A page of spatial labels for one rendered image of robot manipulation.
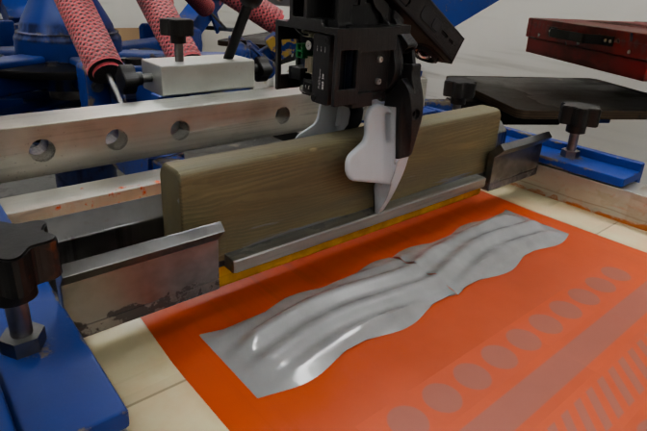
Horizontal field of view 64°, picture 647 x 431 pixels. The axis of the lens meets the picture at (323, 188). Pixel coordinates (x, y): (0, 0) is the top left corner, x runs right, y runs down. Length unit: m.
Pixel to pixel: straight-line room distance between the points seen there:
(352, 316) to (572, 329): 0.15
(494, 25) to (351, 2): 2.36
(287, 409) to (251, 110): 0.40
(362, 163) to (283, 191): 0.06
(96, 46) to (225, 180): 0.48
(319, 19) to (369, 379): 0.23
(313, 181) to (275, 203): 0.04
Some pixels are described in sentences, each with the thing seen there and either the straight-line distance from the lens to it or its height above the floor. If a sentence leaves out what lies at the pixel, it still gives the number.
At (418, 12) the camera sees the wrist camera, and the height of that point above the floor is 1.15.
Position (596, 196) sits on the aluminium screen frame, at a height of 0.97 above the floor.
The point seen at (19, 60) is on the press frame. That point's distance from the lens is 1.08.
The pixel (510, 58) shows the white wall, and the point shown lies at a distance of 2.69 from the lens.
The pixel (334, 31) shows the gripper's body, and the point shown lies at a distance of 0.36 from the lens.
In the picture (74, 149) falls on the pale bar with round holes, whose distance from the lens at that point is 0.55.
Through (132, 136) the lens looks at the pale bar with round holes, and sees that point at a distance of 0.57.
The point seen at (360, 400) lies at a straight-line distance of 0.32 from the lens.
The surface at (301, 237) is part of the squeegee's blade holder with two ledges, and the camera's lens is 0.39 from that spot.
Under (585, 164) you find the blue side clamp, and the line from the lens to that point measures 0.64.
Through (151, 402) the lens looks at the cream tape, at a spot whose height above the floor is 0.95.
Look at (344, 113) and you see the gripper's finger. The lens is 0.45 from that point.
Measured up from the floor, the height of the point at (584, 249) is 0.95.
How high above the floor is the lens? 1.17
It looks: 22 degrees down
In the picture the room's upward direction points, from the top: 3 degrees clockwise
